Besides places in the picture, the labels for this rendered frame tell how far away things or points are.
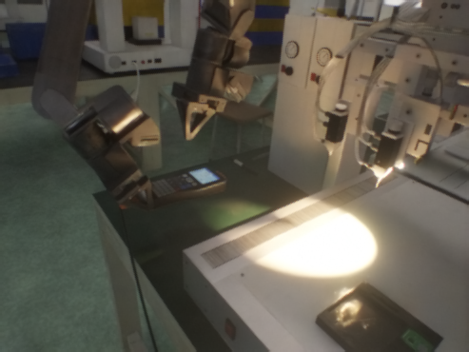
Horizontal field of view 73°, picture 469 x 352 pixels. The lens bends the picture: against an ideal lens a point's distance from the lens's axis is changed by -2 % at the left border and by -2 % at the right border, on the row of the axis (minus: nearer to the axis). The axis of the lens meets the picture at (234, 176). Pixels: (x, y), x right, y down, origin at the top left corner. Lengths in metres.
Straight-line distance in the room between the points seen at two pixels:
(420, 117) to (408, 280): 0.27
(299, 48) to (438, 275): 0.61
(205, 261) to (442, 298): 0.39
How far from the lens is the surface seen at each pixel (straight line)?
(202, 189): 0.69
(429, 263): 0.70
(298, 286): 0.56
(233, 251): 0.60
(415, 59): 0.56
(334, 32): 0.86
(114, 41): 2.34
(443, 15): 0.56
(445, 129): 0.59
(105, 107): 0.58
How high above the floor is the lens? 1.26
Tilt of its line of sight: 29 degrees down
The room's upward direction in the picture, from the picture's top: 4 degrees clockwise
